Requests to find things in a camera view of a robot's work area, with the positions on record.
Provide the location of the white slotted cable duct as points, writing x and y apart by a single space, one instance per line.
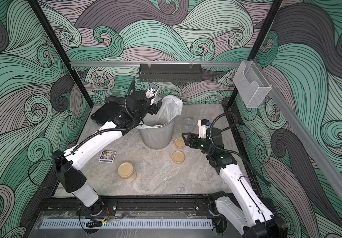
128 224

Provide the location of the silver mesh waste bin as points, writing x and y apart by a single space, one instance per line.
156 133

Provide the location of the beige jar lid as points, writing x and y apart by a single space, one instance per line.
179 142
178 157

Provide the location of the white plastic bin liner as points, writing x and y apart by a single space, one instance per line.
171 108

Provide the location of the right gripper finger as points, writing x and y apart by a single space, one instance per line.
190 143
187 137

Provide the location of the black flat case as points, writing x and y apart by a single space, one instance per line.
106 113

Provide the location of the clear acrylic wall holder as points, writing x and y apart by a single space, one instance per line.
251 83

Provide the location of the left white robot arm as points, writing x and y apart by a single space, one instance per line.
117 121

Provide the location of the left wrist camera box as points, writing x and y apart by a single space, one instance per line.
152 94

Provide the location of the black perforated wall shelf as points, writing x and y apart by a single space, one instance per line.
179 72

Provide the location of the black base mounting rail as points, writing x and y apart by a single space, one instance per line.
198 204

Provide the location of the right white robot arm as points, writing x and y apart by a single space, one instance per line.
248 214

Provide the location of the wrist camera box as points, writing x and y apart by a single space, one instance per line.
203 125
152 94

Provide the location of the jar with beige lid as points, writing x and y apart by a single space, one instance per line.
127 172

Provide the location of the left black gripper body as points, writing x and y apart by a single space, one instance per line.
150 109

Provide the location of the small colourful card box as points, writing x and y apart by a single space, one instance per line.
107 156

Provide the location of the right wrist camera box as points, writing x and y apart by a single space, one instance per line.
203 125

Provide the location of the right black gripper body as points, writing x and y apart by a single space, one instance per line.
202 144

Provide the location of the clear plastic rice jar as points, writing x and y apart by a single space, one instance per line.
188 122

